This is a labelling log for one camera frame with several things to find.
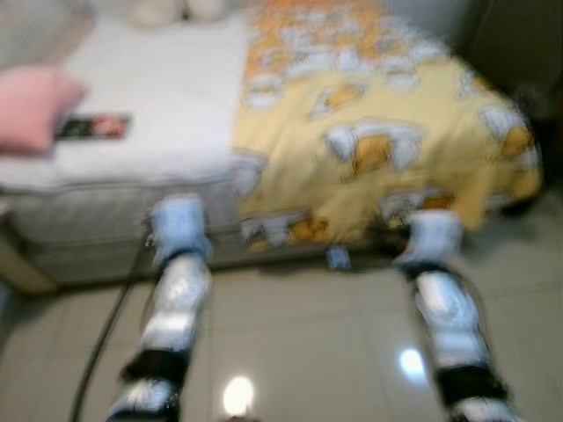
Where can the yellow orange cartoon blanket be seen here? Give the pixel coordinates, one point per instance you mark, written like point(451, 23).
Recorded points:
point(378, 105)

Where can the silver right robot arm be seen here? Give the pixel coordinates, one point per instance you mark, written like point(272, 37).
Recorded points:
point(449, 316)

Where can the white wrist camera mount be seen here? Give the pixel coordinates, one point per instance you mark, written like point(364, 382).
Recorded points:
point(431, 237)
point(179, 224)

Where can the pink pillow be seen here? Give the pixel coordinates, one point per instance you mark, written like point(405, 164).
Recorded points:
point(31, 110)

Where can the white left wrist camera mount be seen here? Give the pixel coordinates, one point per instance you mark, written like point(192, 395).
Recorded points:
point(179, 224)

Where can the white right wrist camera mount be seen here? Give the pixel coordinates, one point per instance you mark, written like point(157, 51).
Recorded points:
point(431, 237)

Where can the white bed sheet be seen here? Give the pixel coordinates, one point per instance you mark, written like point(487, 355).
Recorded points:
point(167, 88)

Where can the black red packet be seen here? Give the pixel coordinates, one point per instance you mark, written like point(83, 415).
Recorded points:
point(92, 127)

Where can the dark wardrobe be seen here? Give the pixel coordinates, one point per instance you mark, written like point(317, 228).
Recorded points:
point(519, 44)

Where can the grey quilted mattress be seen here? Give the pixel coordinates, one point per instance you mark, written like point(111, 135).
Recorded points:
point(79, 220)

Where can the beige plush toy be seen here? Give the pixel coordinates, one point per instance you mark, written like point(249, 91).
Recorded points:
point(158, 10)

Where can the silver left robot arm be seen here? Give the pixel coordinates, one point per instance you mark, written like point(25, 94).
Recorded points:
point(176, 303)

